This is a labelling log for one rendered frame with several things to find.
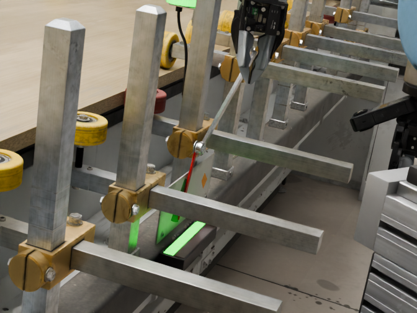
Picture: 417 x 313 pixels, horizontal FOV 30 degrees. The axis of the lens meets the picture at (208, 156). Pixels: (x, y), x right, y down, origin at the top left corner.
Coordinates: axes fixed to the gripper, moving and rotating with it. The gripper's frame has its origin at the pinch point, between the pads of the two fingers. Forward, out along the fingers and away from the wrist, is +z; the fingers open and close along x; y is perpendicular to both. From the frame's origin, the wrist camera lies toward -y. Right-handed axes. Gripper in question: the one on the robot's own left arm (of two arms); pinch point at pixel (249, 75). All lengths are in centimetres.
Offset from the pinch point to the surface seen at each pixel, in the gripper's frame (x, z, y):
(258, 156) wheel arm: 4.5, 15.7, -4.1
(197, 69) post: -9.0, 1.4, -4.5
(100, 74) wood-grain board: -28.0, 9.6, -24.5
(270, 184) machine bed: 33, 84, -178
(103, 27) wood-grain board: -34, 10, -77
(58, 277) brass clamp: -24, 20, 42
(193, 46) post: -10.3, -2.5, -5.0
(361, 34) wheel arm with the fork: 39, 4, -98
